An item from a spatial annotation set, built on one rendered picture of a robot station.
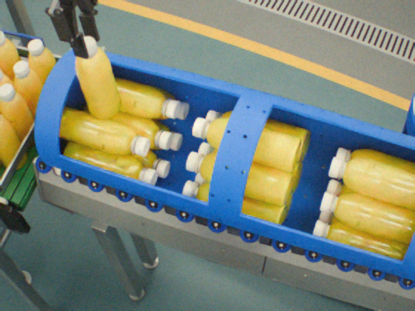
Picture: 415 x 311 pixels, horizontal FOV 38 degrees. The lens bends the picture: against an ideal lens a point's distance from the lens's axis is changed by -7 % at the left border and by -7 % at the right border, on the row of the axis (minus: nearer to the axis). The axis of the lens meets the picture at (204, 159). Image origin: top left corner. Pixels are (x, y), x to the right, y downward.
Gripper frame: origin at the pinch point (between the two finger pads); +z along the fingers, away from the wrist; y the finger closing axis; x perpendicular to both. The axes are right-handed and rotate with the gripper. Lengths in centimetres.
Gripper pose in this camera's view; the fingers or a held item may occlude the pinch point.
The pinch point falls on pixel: (84, 36)
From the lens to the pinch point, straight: 121.2
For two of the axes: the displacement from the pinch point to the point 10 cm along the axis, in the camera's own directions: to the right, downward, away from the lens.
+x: -9.3, -2.8, 2.4
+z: 0.7, 5.1, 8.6
